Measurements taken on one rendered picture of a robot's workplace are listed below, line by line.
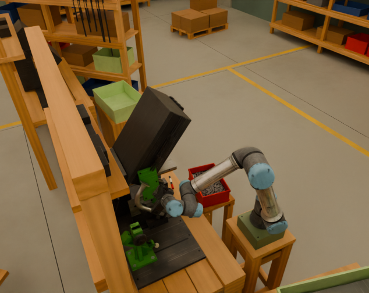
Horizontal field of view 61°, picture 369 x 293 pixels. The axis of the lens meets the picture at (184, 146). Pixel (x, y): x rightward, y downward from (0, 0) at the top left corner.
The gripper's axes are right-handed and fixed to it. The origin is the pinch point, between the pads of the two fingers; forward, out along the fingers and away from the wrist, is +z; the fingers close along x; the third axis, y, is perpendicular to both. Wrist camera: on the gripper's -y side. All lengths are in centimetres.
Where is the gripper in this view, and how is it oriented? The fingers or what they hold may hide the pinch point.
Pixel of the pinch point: (156, 192)
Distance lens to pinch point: 185.4
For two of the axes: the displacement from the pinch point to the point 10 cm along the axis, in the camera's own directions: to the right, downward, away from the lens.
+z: -3.2, -1.5, 9.3
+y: 4.5, -8.9, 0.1
